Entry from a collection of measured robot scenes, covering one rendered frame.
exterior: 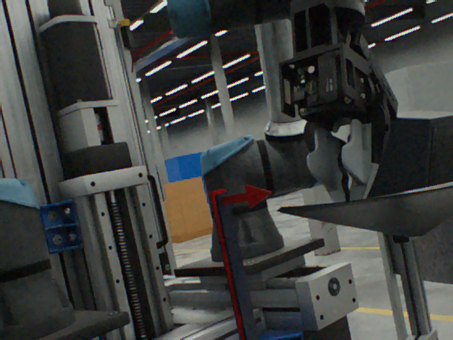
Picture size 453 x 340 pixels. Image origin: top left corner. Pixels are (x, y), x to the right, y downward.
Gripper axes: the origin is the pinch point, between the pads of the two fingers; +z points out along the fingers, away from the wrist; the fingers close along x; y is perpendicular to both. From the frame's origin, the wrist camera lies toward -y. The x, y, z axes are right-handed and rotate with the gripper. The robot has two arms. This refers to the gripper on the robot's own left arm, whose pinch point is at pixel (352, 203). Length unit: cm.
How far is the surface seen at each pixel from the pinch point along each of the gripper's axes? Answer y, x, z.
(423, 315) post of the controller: -51, -12, 11
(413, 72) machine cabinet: -867, -275, -377
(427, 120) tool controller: -47, -6, -22
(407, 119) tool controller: -46, -10, -23
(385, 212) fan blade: 0.1, 3.4, 1.4
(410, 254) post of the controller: -47.9, -11.8, 0.4
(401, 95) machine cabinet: -872, -300, -347
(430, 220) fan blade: -7.7, 5.2, 1.5
